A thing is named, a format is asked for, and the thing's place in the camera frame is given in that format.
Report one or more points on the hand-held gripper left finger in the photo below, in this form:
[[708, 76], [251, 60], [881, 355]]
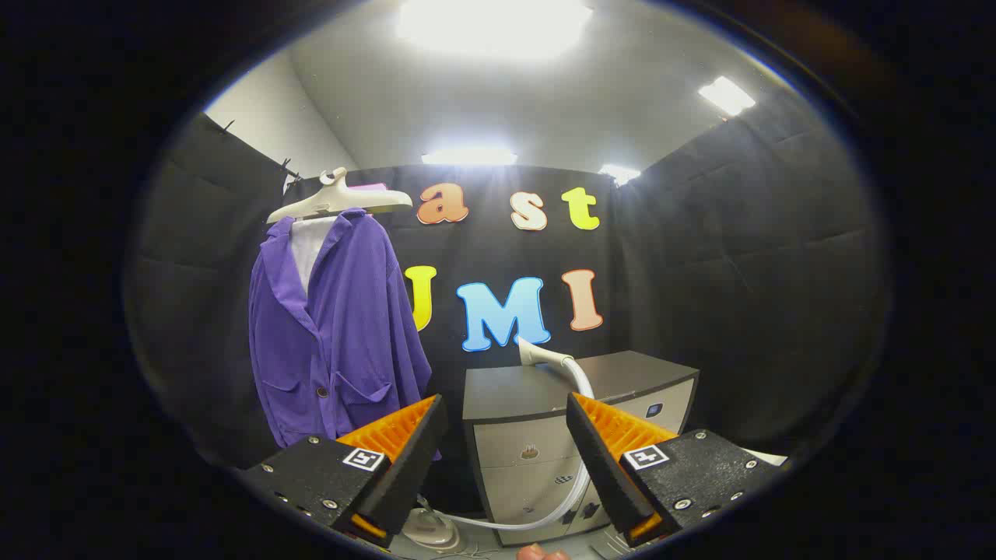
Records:
[[408, 470]]

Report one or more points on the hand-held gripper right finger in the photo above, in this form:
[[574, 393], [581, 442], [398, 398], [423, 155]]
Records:
[[603, 470]]

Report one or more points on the white garment steamer base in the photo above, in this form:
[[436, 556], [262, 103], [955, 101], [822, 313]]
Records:
[[428, 530]]

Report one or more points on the purple jacket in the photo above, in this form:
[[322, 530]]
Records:
[[350, 334]]

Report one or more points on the cream clothes hanger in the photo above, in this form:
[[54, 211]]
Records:
[[342, 201]]

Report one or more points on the grey drawer cabinet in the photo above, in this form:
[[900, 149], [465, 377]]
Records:
[[513, 389]]

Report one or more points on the white cloth panel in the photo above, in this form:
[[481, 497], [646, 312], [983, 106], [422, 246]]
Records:
[[310, 249]]

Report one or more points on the large ceiling light panel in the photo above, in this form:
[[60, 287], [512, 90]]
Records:
[[494, 27]]

